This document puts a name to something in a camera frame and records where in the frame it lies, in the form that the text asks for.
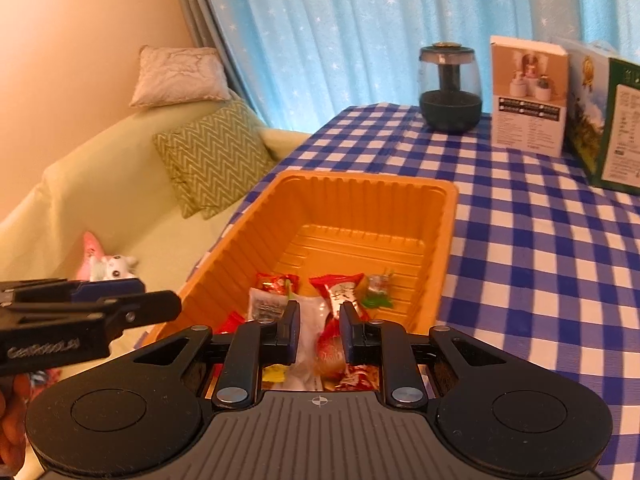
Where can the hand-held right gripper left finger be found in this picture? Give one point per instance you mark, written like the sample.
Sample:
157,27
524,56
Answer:
292,332

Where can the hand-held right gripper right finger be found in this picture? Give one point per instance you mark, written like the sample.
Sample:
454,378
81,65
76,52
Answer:
351,335

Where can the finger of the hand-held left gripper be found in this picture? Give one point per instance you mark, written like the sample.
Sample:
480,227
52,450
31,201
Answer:
105,287
150,306

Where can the white snack packet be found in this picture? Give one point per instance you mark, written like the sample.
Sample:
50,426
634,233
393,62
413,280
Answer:
310,335

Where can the dark red foil candy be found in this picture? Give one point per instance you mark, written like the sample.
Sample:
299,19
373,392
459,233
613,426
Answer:
330,345

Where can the grey clear snack packet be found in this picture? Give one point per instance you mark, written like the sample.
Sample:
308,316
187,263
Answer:
265,305

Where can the small red snack packet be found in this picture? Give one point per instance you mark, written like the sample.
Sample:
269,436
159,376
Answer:
357,377

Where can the yellow green candy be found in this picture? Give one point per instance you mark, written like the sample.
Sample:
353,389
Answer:
274,374

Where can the red cookie-print snack packet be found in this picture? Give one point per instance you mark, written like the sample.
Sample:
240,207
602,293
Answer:
340,287

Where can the small red candy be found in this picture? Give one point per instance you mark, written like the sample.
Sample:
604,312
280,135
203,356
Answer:
275,282

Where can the orange plastic tray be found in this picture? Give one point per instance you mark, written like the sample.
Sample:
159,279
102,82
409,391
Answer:
350,210

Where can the person's left hand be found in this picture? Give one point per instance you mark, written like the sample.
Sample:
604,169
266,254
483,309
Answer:
12,425

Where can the person's printed clothing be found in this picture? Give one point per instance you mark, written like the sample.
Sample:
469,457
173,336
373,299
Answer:
45,380

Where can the pink starfish plush toy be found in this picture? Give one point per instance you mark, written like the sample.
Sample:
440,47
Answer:
90,252

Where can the pale green sofa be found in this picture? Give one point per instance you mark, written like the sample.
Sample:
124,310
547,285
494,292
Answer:
100,195

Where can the green zigzag cushion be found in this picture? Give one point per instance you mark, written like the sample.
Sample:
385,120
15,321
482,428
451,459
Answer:
215,155

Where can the blue white checkered tablecloth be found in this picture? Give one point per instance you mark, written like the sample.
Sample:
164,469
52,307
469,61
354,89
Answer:
525,270

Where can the white cushion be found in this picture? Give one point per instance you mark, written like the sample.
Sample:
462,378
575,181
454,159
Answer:
180,77

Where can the dark glass humidifier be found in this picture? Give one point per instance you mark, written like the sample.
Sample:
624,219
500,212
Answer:
450,95

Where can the grey curtain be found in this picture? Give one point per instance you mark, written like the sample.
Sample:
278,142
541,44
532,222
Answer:
200,15

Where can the white cardboard box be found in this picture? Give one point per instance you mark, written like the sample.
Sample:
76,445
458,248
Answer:
530,100

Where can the blue star-print curtain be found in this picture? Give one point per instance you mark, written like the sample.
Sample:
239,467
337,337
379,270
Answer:
375,30

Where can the green cardboard box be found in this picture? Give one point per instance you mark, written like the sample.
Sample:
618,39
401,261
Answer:
610,120

